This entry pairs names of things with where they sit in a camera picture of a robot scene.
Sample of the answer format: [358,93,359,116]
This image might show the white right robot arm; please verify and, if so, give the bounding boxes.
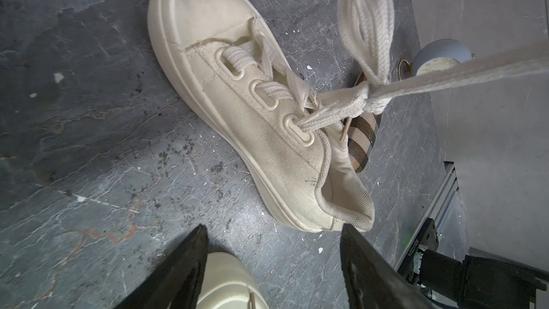
[419,250,548,308]

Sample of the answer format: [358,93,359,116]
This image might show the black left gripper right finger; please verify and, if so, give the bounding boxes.
[340,224,433,309]

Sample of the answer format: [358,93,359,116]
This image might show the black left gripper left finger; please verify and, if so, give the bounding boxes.
[117,225,209,308]

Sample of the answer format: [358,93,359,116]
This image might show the cream sneaker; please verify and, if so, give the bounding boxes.
[147,0,548,233]
[196,252,269,309]

